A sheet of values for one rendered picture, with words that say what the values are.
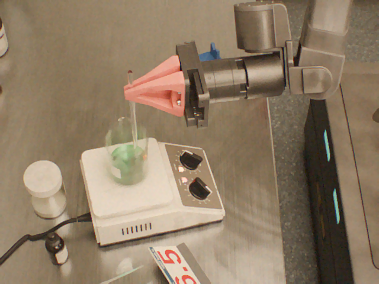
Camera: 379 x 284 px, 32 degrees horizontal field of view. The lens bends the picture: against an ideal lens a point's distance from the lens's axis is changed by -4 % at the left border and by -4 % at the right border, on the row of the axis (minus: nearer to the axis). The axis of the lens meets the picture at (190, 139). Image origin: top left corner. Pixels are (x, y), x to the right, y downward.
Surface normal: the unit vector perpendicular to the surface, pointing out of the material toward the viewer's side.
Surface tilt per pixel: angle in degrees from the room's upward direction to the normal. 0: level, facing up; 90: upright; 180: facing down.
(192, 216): 90
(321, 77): 55
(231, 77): 33
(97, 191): 0
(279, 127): 0
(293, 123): 0
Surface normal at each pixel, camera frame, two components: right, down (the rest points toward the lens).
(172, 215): 0.26, 0.77
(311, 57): -0.10, 0.30
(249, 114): 0.01, -0.60
